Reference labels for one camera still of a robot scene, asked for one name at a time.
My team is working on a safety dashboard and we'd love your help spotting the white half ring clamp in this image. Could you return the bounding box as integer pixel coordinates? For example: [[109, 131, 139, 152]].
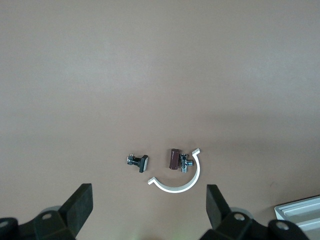
[[147, 147, 202, 194]]

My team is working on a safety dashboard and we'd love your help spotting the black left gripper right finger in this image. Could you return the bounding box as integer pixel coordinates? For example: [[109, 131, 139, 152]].
[[199, 184, 271, 240]]

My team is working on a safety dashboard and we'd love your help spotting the white drawer cabinet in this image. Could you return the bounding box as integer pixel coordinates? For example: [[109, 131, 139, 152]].
[[274, 194, 320, 240]]

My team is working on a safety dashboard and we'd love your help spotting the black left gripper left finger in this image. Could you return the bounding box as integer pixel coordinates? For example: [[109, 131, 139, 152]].
[[33, 183, 94, 240]]

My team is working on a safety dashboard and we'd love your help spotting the brown-handled metal valve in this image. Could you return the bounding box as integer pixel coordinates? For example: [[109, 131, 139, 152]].
[[166, 147, 195, 174]]

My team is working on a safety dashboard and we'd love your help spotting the black push button switch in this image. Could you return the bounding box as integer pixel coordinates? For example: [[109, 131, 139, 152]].
[[124, 154, 150, 174]]

